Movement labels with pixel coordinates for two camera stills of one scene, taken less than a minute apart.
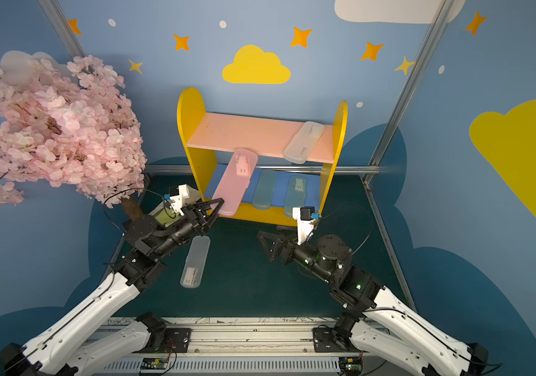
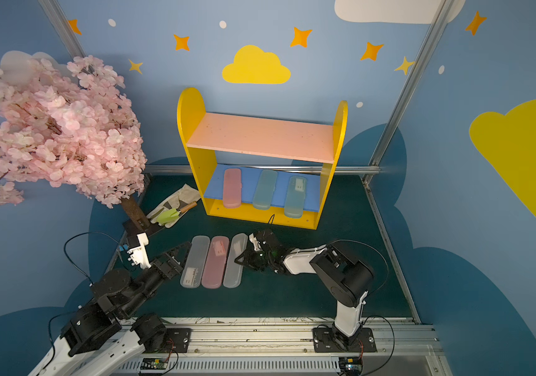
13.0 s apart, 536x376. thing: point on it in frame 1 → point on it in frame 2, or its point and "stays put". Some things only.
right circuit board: x=351 y=366 stays put
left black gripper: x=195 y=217 → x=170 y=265
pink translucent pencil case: x=234 y=181 → x=215 y=262
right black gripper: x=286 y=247 → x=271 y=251
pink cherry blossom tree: x=70 y=125 stays put
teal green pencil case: x=265 y=189 stays put
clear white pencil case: x=303 y=142 → x=233 y=272
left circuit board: x=154 y=363 stays put
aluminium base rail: x=258 y=346 stays put
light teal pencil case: x=295 y=193 stays put
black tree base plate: x=137 y=228 stays put
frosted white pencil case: x=193 y=265 stays put
